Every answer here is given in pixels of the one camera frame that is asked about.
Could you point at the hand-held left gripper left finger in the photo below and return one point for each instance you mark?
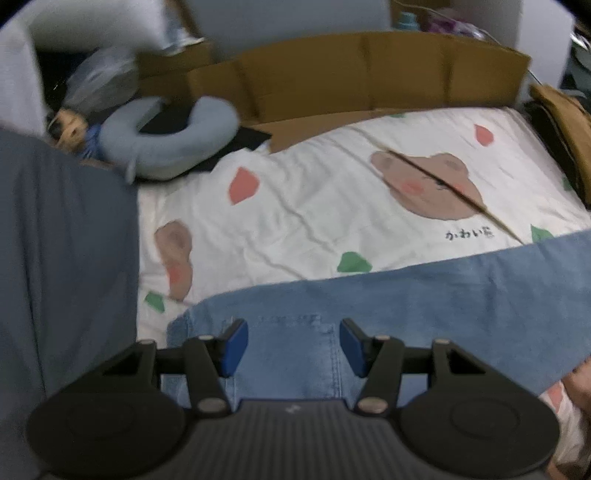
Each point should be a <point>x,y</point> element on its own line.
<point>235,346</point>

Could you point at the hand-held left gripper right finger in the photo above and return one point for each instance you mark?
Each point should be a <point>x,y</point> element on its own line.
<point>353,346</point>

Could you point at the blue denim jeans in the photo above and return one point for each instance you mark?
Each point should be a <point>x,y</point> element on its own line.
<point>438,300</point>

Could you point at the bear printed cream blanket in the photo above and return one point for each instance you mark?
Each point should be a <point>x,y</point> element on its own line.
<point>323,207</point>

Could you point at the slate grey pillow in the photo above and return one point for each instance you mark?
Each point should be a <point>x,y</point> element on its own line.
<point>64,277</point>

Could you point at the grey neck pillow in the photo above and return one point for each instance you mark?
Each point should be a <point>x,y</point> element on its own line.
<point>184,147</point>

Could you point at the teddy bear plush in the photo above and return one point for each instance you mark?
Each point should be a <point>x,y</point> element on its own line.
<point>69,131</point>

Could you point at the brown cardboard sheet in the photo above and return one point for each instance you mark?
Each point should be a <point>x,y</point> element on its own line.
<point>369,74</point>

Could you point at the black lace cloth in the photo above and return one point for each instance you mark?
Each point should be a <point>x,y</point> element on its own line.
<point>549,138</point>

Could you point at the brown cardboard box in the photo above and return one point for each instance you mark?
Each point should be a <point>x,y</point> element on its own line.
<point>180,60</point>

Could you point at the clear plastic bag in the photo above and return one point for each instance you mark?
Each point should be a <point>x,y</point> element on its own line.
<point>101,78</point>

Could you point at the mustard folded cloth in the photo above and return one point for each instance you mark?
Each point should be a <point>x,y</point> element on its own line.
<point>570,120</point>

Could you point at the grey refrigerator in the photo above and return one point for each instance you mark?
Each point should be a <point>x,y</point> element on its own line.
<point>286,23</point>

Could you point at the purple printed packet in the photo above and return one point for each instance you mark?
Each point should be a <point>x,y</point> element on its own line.
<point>455,23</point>

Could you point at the white pillow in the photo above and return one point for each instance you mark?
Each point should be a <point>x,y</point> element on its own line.
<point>92,21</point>

